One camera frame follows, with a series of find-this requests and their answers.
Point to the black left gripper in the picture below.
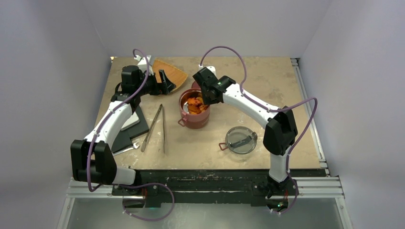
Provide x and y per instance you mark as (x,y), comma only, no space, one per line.
(163,88)

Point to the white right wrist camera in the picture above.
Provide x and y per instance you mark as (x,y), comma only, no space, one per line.
(211,68)

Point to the white small device box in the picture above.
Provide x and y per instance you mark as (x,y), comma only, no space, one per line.
(133,120)

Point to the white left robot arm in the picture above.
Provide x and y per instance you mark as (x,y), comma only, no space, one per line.
(92,158)

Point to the glass lid with red clasp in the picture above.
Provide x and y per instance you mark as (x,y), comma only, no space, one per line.
(240,140)

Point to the dark red round lid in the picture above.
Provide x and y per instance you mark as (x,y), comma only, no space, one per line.
(195,87)

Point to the orange fried chicken wing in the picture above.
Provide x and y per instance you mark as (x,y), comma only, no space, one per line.
(196,105)

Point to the dark red steel lunch pot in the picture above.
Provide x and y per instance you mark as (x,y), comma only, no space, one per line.
(197,124)

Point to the black network switch box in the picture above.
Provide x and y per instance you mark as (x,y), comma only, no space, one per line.
(124,138)

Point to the woven bamboo basket tray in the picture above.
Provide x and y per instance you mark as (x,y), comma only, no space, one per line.
(174,74)

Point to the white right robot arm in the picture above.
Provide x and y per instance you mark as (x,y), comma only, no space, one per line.
(278,123)

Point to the steel wrench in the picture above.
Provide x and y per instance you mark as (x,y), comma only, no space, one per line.
(134,146)

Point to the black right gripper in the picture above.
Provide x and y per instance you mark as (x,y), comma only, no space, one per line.
(207,101)

